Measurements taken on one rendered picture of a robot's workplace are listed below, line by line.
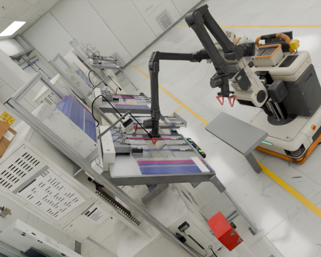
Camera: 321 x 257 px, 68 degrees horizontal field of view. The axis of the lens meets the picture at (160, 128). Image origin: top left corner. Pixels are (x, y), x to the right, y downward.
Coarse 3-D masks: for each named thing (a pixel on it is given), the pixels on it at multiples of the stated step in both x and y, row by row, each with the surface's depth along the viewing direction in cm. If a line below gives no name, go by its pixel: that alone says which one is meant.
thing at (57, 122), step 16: (32, 80) 151; (16, 96) 116; (64, 128) 135; (80, 128) 139; (96, 128) 172; (80, 144) 141; (96, 144) 144; (96, 160) 137; (160, 192) 201; (256, 224) 198
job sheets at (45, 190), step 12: (48, 168) 130; (36, 180) 130; (48, 180) 132; (60, 180) 134; (12, 192) 129; (24, 192) 131; (36, 192) 132; (48, 192) 134; (60, 192) 137; (72, 192) 139; (36, 204) 136; (48, 204) 137; (60, 204) 140; (72, 204) 142; (48, 216) 141; (60, 216) 143; (96, 216) 150; (108, 216) 152
